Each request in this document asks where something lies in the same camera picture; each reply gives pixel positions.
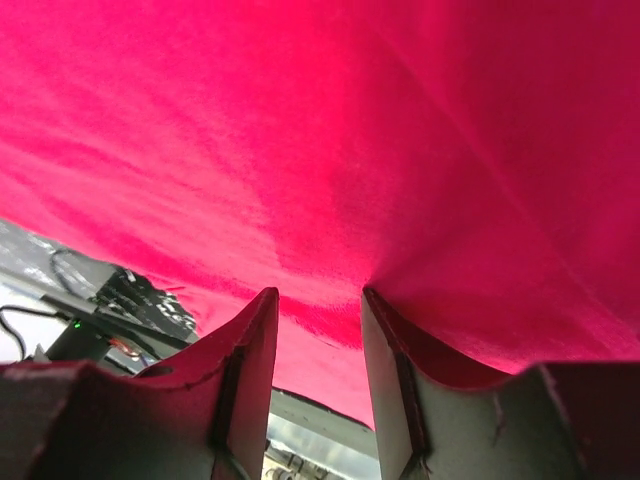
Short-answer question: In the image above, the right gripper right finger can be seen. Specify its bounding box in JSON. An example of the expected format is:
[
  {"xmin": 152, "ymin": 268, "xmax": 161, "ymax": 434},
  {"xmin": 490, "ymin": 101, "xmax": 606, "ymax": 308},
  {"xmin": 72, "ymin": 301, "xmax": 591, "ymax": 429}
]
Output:
[{"xmin": 361, "ymin": 288, "xmax": 639, "ymax": 479}]

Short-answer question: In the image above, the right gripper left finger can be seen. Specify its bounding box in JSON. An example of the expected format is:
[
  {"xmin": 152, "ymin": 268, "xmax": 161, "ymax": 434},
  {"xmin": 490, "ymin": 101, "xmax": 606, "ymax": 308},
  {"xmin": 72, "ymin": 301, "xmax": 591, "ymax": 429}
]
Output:
[{"xmin": 1, "ymin": 287, "xmax": 279, "ymax": 479}]

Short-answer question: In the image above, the crimson t shirt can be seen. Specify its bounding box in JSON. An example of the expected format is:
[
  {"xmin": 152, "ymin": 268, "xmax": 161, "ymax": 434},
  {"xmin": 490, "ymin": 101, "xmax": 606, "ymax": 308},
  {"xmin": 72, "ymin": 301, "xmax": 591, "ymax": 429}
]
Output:
[{"xmin": 1, "ymin": 1, "xmax": 639, "ymax": 424}]

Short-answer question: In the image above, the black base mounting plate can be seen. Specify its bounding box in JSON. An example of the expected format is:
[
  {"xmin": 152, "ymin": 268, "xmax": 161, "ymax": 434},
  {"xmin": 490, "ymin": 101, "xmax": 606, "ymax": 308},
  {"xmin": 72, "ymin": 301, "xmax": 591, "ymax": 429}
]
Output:
[{"xmin": 42, "ymin": 250, "xmax": 198, "ymax": 361}]

